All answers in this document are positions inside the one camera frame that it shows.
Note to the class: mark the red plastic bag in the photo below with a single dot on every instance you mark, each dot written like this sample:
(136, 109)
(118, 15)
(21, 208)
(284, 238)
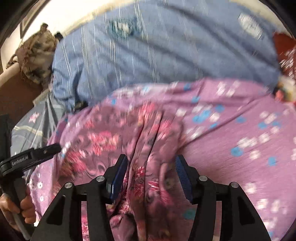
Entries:
(285, 48)

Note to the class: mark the purple floral bedsheet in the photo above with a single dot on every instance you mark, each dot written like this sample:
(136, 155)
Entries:
(233, 130)

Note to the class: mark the brown camouflage cloth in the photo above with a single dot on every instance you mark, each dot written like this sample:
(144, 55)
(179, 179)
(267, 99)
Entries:
(35, 56)

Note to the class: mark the person's left hand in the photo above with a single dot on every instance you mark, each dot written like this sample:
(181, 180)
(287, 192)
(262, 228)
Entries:
(27, 209)

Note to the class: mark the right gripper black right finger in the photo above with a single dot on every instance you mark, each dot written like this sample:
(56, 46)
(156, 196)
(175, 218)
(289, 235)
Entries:
(239, 218)

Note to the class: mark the brown bed headboard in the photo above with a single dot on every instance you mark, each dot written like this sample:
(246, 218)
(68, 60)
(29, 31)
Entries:
(17, 93)

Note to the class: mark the grey star pillow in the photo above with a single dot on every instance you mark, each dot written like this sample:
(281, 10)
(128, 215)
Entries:
(37, 126)

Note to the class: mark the framed wall picture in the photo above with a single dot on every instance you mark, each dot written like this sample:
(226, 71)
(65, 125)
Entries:
(28, 19)

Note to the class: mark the maroon pink floral garment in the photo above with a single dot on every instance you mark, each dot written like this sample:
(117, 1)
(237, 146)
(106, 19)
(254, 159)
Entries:
(93, 139)

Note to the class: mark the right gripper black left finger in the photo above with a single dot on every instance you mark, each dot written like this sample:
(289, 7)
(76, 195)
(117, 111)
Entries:
(63, 219)

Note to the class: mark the blue plaid quilt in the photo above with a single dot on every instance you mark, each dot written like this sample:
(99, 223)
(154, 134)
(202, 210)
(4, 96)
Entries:
(163, 42)

